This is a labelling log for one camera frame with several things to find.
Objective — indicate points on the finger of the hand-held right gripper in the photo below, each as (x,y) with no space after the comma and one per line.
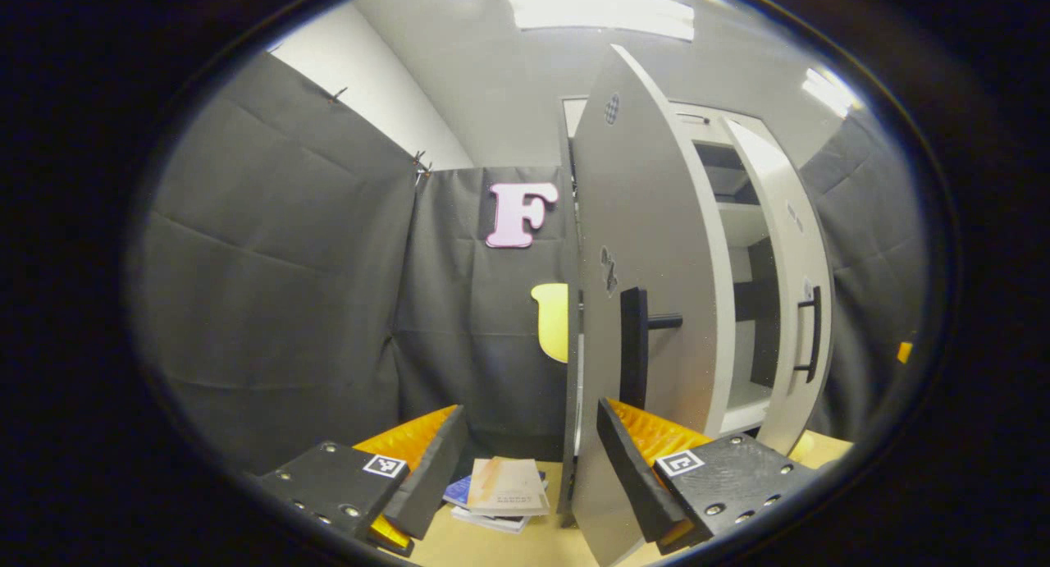
(904,352)

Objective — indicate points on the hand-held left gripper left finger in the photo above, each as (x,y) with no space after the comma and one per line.
(435,477)

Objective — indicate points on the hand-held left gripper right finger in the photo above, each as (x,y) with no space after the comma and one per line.
(632,468)

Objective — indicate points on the grey cabinet door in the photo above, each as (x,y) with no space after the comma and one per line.
(779,247)
(648,222)

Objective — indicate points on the grey open cabinet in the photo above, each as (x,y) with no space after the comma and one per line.
(742,222)

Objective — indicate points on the black backdrop cloth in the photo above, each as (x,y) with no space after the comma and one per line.
(287,288)

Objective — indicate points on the ceiling light panel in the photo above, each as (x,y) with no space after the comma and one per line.
(599,9)
(828,91)

